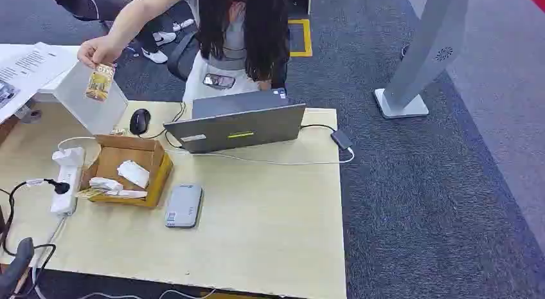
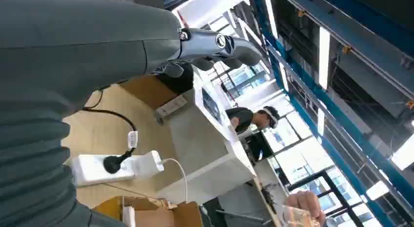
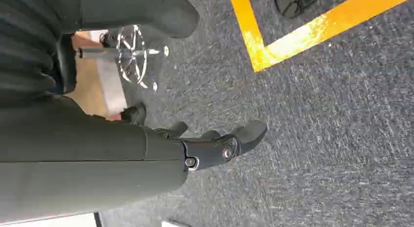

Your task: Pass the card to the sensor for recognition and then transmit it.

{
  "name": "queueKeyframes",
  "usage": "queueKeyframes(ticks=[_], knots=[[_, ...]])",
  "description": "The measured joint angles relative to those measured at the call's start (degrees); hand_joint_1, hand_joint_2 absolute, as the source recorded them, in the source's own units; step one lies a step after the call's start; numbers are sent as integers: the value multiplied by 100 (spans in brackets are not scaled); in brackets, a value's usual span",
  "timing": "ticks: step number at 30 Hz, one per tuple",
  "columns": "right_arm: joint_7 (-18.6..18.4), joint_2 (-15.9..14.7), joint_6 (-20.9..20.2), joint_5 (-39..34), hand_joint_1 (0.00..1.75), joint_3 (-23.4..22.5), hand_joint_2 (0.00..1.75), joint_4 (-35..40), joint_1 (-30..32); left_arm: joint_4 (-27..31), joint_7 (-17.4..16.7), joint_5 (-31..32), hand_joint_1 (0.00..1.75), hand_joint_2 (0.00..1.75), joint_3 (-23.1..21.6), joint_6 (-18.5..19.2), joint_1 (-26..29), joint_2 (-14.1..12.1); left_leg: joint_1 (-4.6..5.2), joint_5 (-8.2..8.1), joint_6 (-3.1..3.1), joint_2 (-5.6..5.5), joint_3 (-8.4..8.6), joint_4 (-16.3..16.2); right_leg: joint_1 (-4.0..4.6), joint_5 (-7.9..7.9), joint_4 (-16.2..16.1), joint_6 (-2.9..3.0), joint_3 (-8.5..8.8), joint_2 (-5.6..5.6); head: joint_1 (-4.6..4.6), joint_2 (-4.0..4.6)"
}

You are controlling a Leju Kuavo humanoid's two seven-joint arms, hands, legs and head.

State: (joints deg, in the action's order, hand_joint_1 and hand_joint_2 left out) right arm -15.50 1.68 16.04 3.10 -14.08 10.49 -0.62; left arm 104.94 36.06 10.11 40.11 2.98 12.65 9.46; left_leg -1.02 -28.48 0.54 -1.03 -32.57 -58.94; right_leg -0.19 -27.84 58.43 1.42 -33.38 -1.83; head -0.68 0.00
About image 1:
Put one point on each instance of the printed white paper sheet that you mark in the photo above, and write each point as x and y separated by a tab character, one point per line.
25	71

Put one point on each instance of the smartphone with dark screen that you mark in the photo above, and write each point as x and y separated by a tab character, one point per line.
219	81

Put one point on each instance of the white power strip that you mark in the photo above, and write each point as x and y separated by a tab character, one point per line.
68	177

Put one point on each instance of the person's hand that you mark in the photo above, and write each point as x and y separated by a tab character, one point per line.
98	50

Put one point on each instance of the stack of white cards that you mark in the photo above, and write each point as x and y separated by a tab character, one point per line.
104	184

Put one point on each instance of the person at desk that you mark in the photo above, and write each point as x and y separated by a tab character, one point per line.
238	37

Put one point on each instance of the grey floor stand pillar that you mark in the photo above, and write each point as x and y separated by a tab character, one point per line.
421	45

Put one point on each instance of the black office chair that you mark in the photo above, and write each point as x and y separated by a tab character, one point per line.
183	54

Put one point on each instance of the black computer mouse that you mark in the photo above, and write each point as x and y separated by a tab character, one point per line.
140	121

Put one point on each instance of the white box panel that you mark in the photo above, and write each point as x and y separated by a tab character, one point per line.
91	111

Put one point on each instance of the tilted white card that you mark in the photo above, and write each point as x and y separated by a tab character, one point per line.
133	173

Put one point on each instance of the grey laptop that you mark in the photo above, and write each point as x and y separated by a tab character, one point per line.
238	128

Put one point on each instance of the dark grey adapter hub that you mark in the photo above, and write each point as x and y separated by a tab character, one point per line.
341	139

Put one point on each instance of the brown cardboard card box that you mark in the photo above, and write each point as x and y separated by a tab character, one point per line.
157	184

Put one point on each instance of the gold printed card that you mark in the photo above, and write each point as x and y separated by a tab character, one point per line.
87	193

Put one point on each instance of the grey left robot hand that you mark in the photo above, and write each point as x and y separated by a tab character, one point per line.
17	263

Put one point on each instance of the seated person in background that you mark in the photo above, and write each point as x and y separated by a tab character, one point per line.
102	5

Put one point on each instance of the yellow printed card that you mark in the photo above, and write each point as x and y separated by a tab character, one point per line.
100	84

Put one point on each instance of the flat white card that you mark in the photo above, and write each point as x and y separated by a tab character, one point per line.
127	194

